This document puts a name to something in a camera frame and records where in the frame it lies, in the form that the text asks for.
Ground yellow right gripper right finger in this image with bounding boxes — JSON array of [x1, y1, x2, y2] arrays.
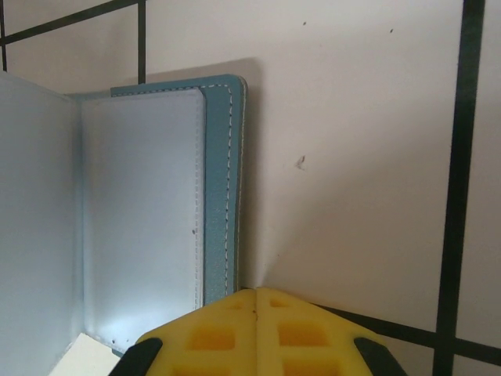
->
[[256, 287, 409, 376]]

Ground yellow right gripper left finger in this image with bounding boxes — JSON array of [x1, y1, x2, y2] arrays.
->
[[113, 288, 260, 376]]

